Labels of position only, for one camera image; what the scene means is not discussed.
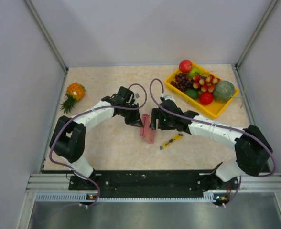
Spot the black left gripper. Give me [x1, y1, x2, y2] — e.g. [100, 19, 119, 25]
[120, 103, 143, 128]

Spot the pink express box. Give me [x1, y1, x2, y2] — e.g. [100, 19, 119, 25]
[140, 114, 155, 144]

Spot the yellow utility knife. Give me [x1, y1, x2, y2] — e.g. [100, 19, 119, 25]
[160, 134, 184, 150]

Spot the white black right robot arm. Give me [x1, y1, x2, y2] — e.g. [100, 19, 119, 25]
[150, 99, 272, 189]

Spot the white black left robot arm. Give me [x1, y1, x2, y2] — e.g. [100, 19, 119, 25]
[49, 86, 143, 189]

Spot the dark purple grape bunch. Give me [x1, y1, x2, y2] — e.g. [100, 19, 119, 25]
[171, 73, 194, 92]

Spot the green lime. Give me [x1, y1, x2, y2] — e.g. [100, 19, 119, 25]
[185, 89, 199, 100]

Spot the yellow plastic tray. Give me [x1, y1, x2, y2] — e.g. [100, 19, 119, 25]
[164, 60, 239, 119]

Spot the red tomato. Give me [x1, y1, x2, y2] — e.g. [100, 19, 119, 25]
[199, 92, 214, 105]

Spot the red apple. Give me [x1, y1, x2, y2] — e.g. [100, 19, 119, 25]
[179, 60, 193, 73]

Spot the green apple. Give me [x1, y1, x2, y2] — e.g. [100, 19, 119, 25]
[188, 67, 200, 78]

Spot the red-yellow cherry bunch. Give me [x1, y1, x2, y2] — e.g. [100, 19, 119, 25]
[193, 74, 221, 93]

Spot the orange toy pineapple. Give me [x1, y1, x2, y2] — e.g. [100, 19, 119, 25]
[60, 83, 86, 114]

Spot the green netted melon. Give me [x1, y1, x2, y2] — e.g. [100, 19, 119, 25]
[213, 81, 235, 102]

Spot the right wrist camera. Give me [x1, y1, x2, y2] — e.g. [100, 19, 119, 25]
[160, 93, 175, 103]

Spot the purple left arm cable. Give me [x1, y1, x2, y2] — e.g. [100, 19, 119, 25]
[49, 83, 148, 208]

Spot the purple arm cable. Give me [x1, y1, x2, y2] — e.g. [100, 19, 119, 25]
[49, 83, 148, 208]
[149, 78, 278, 208]

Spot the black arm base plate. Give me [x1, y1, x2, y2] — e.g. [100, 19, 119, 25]
[69, 170, 238, 198]

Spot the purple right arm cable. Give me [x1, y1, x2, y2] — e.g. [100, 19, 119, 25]
[149, 78, 278, 208]

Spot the white slotted cable duct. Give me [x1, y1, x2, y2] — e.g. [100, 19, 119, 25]
[35, 191, 228, 204]

